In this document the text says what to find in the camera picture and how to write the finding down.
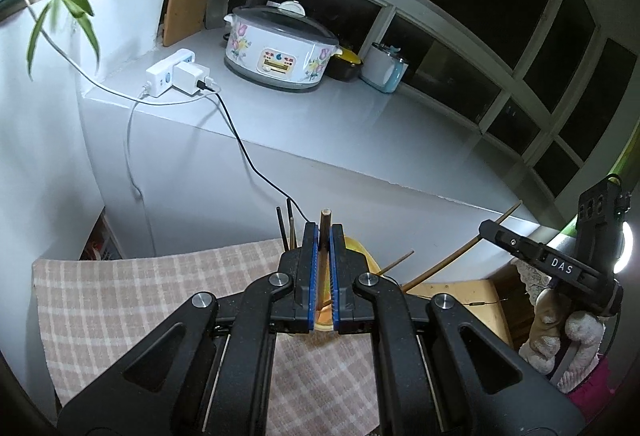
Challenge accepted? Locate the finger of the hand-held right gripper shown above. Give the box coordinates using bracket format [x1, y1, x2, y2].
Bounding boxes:
[478, 219, 621, 297]

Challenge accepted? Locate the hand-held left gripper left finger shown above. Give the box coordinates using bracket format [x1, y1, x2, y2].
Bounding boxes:
[57, 222, 321, 436]

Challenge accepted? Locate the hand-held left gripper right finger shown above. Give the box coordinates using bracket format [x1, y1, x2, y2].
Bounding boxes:
[328, 223, 586, 436]

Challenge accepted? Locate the yellow plastic bowl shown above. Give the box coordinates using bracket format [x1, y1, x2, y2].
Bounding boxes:
[312, 238, 383, 332]

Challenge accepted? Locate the brown wooden chopstick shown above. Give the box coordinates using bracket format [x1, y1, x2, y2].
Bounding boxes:
[401, 201, 523, 293]
[319, 208, 335, 317]
[377, 250, 416, 277]

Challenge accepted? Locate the wooden stool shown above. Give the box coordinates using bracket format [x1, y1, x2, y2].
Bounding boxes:
[407, 278, 516, 352]

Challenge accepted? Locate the pink checked tablecloth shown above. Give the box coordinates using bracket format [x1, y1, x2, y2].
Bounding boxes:
[31, 238, 381, 436]

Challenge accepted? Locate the black pot with yellow lid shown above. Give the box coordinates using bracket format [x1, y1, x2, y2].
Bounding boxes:
[326, 46, 362, 83]

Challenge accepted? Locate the white and blue kettle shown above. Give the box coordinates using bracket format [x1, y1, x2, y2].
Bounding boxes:
[360, 42, 410, 94]

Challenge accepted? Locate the plastic storage basket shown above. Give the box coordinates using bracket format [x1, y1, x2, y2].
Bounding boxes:
[80, 208, 123, 261]

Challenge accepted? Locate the floral white slow cooker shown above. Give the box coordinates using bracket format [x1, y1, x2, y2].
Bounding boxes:
[222, 0, 343, 90]

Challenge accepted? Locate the white charger plug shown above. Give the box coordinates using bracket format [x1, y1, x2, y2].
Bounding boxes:
[172, 62, 221, 94]

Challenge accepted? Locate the white power strip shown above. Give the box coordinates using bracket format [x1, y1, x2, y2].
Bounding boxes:
[145, 48, 195, 98]

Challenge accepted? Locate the grey flat board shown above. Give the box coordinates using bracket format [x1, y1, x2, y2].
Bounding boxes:
[204, 0, 232, 30]

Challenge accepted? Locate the black cable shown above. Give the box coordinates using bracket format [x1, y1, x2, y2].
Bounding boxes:
[197, 83, 306, 227]

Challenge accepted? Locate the white window frame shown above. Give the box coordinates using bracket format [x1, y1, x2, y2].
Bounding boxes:
[220, 0, 640, 227]

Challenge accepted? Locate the thin white cable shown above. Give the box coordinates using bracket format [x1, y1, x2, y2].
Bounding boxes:
[125, 98, 151, 204]

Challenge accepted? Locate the white power strip cord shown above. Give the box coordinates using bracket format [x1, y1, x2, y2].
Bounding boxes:
[35, 23, 211, 105]

